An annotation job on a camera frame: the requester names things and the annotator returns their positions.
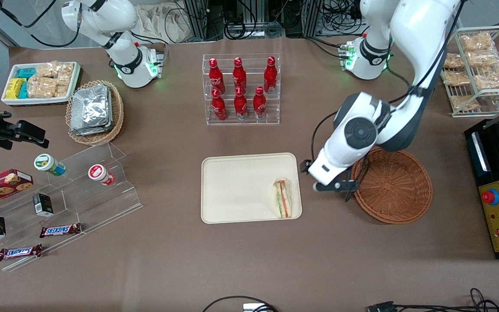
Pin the triangle sandwich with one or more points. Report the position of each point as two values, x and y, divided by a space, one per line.
283 199

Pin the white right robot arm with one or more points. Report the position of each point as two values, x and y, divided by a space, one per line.
119 17

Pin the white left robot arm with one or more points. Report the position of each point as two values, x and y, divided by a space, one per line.
422 26

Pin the white rectangular snack tray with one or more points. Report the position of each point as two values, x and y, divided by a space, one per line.
11 102

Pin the beige plastic tray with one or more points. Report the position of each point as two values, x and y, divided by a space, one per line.
241 188

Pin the light tan wicker basket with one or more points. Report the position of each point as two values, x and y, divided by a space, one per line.
117 112

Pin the brown round wicker basket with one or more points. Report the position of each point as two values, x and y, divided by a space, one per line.
394 190

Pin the green lid white cup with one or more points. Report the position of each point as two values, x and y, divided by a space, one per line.
46 163

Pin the teal snack pack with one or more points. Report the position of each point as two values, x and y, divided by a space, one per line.
24 91
26 73

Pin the clear rice cracker bag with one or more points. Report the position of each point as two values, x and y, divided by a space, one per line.
65 71
47 69
62 89
41 88

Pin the yellow snack pack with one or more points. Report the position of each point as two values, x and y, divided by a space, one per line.
14 88

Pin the silver foil pouch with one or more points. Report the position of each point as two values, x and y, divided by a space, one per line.
90 106
89 132

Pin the red tartan cookie box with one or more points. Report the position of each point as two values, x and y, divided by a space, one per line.
0 188

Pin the clear acrylic bottle rack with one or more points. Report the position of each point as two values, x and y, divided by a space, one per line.
249 122

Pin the red lid white cup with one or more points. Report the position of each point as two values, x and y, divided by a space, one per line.
98 172

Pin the red cola bottle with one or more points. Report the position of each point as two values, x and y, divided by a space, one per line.
259 105
219 108
239 76
216 78
241 106
270 76

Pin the clear acrylic stepped shelf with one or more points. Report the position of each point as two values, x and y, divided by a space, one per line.
98 203

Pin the brown Snickers bar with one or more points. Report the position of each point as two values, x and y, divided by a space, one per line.
20 252
60 230

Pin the small white device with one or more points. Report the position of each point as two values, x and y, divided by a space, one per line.
254 307

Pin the white crumpled cloth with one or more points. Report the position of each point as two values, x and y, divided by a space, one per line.
154 21

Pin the clear bagged fried snack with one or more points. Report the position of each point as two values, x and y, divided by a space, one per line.
453 60
464 102
456 79
477 42
483 58
492 80

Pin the red emergency stop button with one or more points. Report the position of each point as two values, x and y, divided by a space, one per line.
491 197

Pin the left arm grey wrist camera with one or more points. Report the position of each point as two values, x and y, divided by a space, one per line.
329 186

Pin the aluminium frame post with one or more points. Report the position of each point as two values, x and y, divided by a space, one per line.
312 17
195 19

